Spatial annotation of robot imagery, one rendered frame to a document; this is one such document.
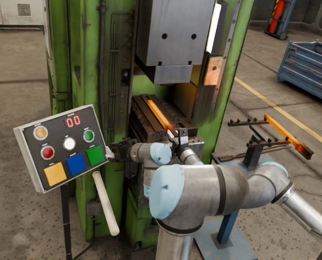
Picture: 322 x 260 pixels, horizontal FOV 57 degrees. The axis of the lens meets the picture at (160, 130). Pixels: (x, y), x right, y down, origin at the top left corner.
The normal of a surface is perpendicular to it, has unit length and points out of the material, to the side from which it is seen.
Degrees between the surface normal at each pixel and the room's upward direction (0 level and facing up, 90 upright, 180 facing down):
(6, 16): 90
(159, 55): 90
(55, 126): 60
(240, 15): 90
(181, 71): 90
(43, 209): 0
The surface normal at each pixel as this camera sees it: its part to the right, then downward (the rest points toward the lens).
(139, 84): 0.37, 0.54
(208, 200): 0.19, 0.19
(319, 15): -0.91, 0.12
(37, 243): 0.12, -0.83
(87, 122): 0.69, -0.03
